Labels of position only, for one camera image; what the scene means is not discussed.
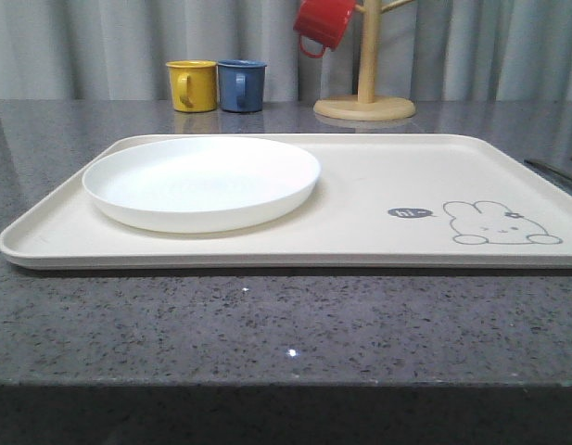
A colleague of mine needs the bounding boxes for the white round plate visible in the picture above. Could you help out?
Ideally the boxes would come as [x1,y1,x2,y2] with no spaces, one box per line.
[83,136,321,234]

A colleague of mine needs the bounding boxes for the silver metal chopstick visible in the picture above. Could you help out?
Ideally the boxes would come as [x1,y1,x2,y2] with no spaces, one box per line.
[525,159,572,191]

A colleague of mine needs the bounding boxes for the cream rabbit serving tray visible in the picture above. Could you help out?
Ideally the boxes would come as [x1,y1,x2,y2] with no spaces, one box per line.
[0,133,572,270]

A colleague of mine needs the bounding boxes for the wooden mug tree stand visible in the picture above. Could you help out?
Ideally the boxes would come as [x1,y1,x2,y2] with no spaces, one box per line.
[313,1,416,121]

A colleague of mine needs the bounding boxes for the blue enamel mug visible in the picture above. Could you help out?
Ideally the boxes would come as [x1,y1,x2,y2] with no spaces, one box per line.
[217,59,267,113]

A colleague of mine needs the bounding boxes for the yellow enamel mug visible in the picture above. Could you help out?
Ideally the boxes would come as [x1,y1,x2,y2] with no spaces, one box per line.
[166,60,218,113]

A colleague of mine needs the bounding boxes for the red enamel mug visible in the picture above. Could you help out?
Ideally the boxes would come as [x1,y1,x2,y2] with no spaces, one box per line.
[293,0,356,58]

